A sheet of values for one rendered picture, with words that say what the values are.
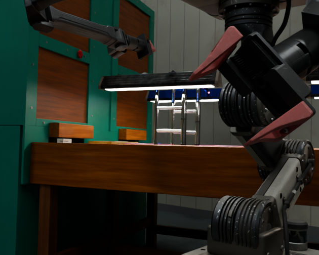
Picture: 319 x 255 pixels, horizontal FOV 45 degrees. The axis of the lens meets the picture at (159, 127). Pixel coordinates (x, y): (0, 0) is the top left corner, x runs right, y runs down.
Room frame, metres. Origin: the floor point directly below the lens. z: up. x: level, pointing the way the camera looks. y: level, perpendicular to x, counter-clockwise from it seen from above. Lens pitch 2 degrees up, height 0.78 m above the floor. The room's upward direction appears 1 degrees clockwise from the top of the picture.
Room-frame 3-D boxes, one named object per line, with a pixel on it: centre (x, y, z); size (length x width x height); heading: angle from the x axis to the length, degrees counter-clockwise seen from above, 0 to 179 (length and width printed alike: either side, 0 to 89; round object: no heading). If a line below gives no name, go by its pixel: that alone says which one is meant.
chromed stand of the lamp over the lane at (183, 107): (1.93, -0.02, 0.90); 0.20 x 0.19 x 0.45; 67
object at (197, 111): (2.29, -0.18, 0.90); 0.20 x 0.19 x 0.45; 67
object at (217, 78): (1.85, 0.02, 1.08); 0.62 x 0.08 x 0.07; 67
